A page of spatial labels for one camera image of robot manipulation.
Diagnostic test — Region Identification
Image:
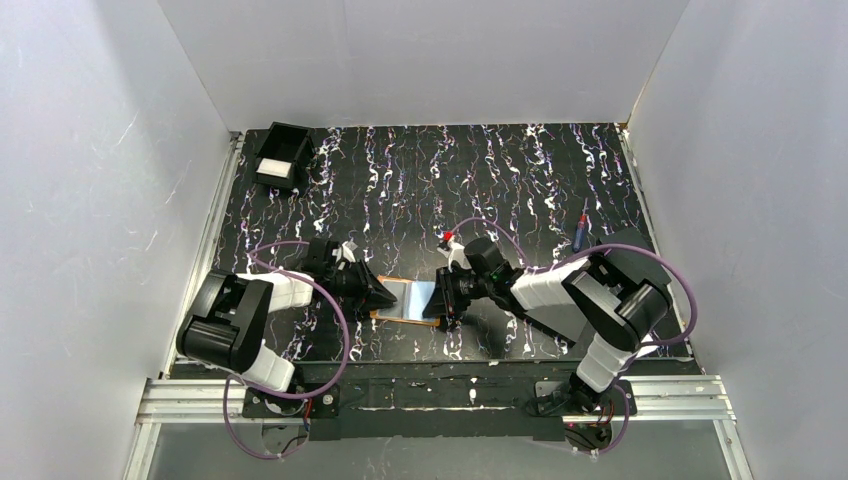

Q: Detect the purple cable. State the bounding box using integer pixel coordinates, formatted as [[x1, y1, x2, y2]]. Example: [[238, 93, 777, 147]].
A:
[[221, 239, 351, 462], [440, 218, 699, 348]]

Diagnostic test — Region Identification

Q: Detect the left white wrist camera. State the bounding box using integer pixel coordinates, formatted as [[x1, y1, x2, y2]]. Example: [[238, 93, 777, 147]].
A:
[[337, 240, 357, 264]]

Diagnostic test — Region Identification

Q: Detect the orange card holder wallet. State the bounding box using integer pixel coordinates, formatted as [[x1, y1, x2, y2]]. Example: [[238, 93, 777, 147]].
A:
[[370, 276, 440, 327]]

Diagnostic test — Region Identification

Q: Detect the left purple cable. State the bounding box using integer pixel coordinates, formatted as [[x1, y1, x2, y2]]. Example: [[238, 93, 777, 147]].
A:
[[221, 239, 351, 462]]

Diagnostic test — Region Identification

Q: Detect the blue red screwdriver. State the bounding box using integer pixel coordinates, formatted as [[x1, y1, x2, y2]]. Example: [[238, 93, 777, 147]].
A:
[[572, 198, 588, 253]]

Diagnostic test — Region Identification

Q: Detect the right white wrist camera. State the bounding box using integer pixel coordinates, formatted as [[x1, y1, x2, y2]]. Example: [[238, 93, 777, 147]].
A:
[[437, 231, 470, 271]]

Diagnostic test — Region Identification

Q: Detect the white block in box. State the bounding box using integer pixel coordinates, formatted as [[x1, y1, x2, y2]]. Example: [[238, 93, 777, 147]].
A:
[[256, 158, 293, 179]]

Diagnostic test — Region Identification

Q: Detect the black box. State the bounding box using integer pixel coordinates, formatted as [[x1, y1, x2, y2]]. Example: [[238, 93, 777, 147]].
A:
[[253, 122, 315, 192]]

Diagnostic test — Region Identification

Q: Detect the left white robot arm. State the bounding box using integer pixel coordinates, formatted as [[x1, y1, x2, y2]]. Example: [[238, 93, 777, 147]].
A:
[[175, 238, 397, 400]]

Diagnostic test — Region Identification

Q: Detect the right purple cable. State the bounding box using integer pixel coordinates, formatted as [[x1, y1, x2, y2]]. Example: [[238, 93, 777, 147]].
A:
[[440, 218, 699, 348]]

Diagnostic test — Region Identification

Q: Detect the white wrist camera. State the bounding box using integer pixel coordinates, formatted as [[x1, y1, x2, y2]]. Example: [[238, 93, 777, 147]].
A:
[[437, 231, 470, 271], [337, 240, 357, 264]]

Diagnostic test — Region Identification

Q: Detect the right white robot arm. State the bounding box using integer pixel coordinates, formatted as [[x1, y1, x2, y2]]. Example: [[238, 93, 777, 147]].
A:
[[421, 238, 672, 397]]

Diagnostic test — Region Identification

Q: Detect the black flat slab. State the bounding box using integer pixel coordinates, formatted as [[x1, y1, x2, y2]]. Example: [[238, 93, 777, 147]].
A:
[[495, 301, 586, 345]]

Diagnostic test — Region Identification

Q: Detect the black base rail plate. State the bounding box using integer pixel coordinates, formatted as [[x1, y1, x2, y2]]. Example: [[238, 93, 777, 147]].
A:
[[242, 360, 638, 448]]

